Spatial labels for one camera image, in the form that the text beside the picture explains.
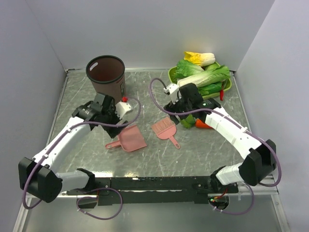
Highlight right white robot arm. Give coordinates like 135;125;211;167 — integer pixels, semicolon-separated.
164;83;277;193

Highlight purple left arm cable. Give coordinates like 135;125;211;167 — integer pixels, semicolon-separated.
21;97;142;220

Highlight red chili toy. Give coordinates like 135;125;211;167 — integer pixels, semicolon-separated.
220;89;224;101

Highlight pink plastic brush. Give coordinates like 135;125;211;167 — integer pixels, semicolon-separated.
151;117;181;149

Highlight pink plastic dustpan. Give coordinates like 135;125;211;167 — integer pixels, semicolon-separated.
105;125;147;152

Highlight brown plastic waste bin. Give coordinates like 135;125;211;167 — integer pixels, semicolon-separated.
85;55;127;102

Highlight toy carrot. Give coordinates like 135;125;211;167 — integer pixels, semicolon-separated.
180;115;212;130

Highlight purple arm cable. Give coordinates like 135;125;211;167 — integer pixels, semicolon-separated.
149;77;282;216
21;97;142;220

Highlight white bok choy toy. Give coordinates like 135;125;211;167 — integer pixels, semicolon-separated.
177;65;230;87

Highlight green plastic tray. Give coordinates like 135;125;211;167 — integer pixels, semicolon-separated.
168;62;232;99

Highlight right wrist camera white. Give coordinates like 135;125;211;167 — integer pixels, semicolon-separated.
164;83;182;104

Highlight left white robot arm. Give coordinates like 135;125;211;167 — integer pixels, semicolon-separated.
18;93;132;203

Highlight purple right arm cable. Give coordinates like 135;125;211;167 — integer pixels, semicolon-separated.
149;77;282;216

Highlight yellow napa cabbage toy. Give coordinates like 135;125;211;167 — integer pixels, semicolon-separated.
184;51;216;67

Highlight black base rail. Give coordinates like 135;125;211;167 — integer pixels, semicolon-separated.
67;176;239;206

